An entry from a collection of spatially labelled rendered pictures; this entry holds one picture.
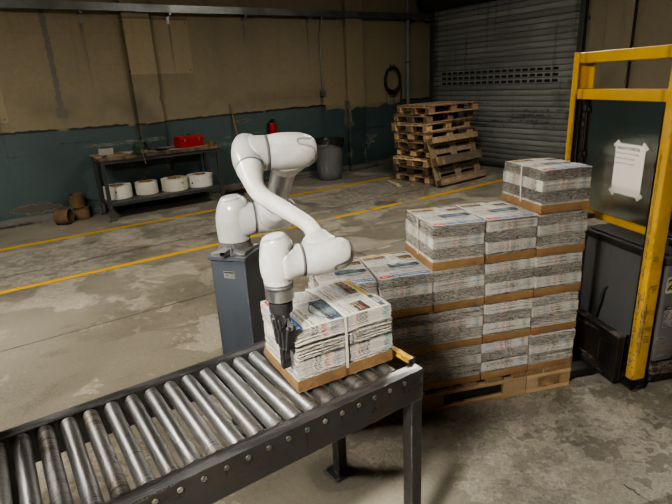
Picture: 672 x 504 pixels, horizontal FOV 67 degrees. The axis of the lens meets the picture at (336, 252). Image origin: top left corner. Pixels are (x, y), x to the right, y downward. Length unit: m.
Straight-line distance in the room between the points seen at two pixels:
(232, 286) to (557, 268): 1.71
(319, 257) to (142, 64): 7.39
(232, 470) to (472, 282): 1.65
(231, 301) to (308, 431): 1.10
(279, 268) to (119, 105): 7.34
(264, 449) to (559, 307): 1.99
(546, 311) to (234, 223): 1.75
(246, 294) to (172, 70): 6.73
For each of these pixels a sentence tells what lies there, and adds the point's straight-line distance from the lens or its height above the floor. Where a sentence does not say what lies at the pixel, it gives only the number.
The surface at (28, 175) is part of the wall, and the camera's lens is 8.56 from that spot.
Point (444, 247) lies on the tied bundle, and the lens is 2.60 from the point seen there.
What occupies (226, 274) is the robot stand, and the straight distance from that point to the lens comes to 2.52.
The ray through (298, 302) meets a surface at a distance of 1.82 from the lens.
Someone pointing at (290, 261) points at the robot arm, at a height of 1.27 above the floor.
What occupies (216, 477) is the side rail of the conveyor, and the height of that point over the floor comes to 0.76.
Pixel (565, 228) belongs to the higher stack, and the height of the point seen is 0.97.
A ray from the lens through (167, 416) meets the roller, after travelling 1.75.
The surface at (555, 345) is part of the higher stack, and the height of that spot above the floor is 0.28.
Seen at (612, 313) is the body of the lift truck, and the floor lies 0.32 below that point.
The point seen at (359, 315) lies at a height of 1.02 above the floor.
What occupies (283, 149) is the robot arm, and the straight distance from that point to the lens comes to 1.92.
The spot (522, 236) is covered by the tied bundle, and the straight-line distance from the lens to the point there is 2.81.
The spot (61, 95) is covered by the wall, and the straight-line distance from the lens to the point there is 8.56.
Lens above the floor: 1.77
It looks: 19 degrees down
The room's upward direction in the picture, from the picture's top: 3 degrees counter-clockwise
